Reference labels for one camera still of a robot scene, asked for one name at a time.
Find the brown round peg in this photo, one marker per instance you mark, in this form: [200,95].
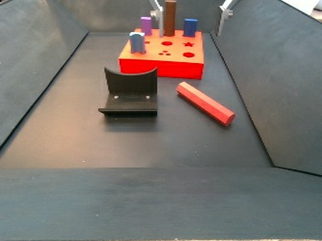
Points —
[171,18]

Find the black curved peg stand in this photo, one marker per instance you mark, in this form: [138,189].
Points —
[133,93]

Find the red hexagon peg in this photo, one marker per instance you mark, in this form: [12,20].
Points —
[223,114]

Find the purple peg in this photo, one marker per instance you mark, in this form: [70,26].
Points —
[146,26]

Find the red shape sorter block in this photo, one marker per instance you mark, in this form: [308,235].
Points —
[177,56]

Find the grey-blue arch peg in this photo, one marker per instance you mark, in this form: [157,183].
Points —
[137,42]

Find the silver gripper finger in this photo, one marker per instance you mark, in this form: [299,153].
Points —
[227,13]
[157,13]

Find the blue rectangular peg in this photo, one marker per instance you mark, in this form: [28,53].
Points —
[191,27]

